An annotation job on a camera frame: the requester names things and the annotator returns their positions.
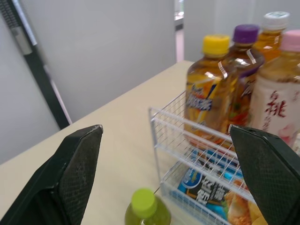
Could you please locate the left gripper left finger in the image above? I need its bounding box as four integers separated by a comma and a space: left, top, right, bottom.
0, 124, 104, 225

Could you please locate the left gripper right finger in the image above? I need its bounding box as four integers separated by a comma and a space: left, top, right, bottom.
228, 125, 300, 225

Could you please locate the pink-capped peach drink bottle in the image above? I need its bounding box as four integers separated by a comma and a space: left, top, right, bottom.
248, 30, 300, 150

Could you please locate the blue snack pack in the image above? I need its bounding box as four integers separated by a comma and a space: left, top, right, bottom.
175, 150, 269, 225

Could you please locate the green-capped green tea bottle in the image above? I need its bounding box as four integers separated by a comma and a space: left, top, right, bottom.
124, 187, 172, 225

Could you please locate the yellow-capped tea bottle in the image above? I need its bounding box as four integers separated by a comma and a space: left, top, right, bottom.
183, 34, 239, 147

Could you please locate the purple-capped tea bottle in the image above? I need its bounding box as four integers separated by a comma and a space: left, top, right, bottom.
220, 24, 265, 135

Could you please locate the white-capped tea bottle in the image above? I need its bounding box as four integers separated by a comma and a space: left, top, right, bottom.
252, 11, 290, 63

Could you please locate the white wire basket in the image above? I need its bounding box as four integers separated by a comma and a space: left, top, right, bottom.
148, 90, 269, 225

